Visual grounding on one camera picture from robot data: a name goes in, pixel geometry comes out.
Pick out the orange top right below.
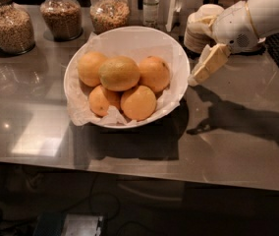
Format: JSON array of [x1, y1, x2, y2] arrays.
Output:
[[139, 56, 170, 93]]

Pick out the small orange bottom left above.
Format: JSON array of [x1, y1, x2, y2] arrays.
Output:
[[88, 85, 120, 117]]

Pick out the greenish orange center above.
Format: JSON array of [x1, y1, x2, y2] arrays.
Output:
[[98, 56, 140, 91]]

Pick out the white ceramic bowl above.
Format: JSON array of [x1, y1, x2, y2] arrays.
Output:
[[63, 26, 192, 130]]

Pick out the glass jar colourful cereal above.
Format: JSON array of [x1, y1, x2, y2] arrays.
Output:
[[89, 0, 130, 33]]

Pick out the middle glass cereal jar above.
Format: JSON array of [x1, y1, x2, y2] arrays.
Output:
[[40, 0, 83, 41]]

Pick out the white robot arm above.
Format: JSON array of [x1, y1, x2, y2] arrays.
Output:
[[188, 0, 279, 87]]

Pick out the short stack paper bowls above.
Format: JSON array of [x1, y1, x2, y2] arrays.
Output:
[[242, 37, 266, 53]]

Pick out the grey box under table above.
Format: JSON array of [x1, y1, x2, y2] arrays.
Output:
[[32, 212, 106, 236]]

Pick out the large glass cereal jar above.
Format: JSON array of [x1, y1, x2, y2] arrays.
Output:
[[0, 0, 35, 55]]

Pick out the orange bottom right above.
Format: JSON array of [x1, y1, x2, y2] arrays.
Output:
[[121, 86, 157, 121]]

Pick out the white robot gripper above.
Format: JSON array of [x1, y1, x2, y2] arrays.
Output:
[[187, 1, 259, 87]]

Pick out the clear glass bottle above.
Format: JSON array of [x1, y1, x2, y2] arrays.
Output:
[[142, 0, 159, 28]]

